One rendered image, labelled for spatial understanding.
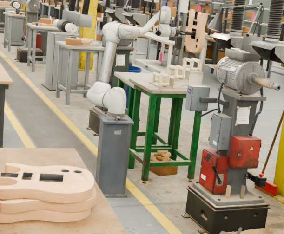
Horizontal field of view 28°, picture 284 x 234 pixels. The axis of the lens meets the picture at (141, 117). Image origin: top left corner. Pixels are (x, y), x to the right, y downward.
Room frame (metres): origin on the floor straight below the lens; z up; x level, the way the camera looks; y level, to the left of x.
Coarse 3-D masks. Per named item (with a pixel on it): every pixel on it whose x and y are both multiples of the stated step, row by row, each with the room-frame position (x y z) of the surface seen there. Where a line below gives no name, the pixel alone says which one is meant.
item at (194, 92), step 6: (192, 90) 4.51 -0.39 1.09; (198, 90) 4.53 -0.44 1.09; (204, 90) 4.55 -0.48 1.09; (186, 96) 4.59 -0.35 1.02; (192, 96) 4.51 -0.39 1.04; (198, 96) 4.53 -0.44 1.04; (204, 96) 4.55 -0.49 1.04; (186, 102) 4.58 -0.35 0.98; (192, 102) 4.51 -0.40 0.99; (198, 102) 4.53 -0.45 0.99; (186, 108) 4.56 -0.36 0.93; (192, 108) 4.51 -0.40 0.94; (198, 108) 4.53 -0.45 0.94; (204, 108) 4.55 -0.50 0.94; (198, 114) 4.59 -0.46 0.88; (204, 114) 4.55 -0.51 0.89
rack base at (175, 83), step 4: (172, 76) 5.62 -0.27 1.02; (164, 80) 5.65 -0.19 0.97; (172, 80) 5.46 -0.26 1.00; (176, 80) 5.45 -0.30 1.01; (180, 80) 5.47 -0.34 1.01; (184, 80) 5.48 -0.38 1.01; (188, 80) 5.50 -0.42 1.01; (172, 84) 5.45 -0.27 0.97; (176, 84) 5.46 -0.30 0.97; (180, 84) 5.47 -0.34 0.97; (184, 84) 5.49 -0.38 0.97; (176, 88) 5.46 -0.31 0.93; (180, 88) 5.47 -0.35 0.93; (184, 88) 5.49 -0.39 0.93
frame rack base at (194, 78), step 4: (188, 68) 5.72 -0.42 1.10; (180, 72) 5.69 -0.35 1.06; (188, 72) 5.53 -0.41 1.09; (192, 72) 5.51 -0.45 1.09; (196, 72) 5.53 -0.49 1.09; (200, 72) 5.54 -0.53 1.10; (188, 76) 5.52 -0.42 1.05; (192, 76) 5.51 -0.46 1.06; (196, 76) 5.53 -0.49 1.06; (200, 76) 5.55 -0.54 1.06; (192, 80) 5.52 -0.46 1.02; (196, 80) 5.53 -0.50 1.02; (200, 80) 5.55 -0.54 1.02; (188, 84) 5.50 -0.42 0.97; (192, 84) 5.52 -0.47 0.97; (196, 84) 5.53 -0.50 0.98; (200, 84) 5.55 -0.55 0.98
